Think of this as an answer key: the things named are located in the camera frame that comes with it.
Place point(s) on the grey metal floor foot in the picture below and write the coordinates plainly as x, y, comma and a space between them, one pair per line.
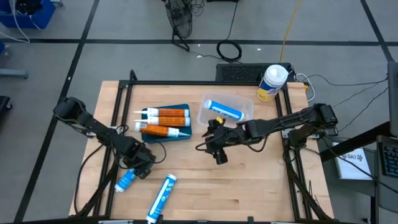
12, 73

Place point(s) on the yellow gripper tag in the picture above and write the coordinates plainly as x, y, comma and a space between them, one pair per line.
219, 120

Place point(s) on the blue silicone tube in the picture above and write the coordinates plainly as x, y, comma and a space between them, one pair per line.
161, 197
224, 109
124, 182

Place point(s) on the Lysol wipes canister white lid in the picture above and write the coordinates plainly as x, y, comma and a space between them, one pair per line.
272, 82

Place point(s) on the clear plastic container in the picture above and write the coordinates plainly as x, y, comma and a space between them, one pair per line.
245, 102

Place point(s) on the black diagonal desk bar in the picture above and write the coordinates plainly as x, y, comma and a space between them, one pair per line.
357, 143

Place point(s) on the black aluminium table frame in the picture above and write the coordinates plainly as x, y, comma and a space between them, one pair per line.
202, 83

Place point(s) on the white printed paper sheet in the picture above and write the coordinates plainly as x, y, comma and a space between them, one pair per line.
351, 168

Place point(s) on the black computer keyboard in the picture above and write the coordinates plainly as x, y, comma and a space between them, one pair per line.
390, 158

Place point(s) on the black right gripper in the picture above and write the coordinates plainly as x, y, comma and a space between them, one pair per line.
231, 137

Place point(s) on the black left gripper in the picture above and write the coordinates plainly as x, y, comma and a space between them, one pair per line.
140, 157

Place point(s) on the black mesh fan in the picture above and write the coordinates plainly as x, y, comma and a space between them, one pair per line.
180, 18

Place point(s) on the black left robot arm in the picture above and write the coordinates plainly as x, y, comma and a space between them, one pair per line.
90, 123

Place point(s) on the teal plastic tray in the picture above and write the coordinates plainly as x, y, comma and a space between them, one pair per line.
155, 139

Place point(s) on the grey computer monitor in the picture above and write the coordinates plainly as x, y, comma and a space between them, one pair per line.
393, 99

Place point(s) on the black object at floor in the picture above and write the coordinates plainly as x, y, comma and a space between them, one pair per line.
3, 104

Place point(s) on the orange sealant tube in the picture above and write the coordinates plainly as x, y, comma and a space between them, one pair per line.
171, 112
155, 129
172, 121

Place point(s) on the small black power adapter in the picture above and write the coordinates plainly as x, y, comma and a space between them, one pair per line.
332, 132

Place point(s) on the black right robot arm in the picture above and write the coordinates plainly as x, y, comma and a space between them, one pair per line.
286, 119

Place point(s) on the blue plastic bin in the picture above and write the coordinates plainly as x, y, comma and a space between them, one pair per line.
40, 18

